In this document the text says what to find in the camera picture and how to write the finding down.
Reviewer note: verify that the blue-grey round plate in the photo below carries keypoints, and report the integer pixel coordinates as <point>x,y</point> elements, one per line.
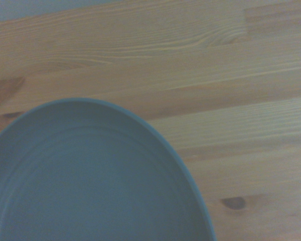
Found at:
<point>85,180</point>

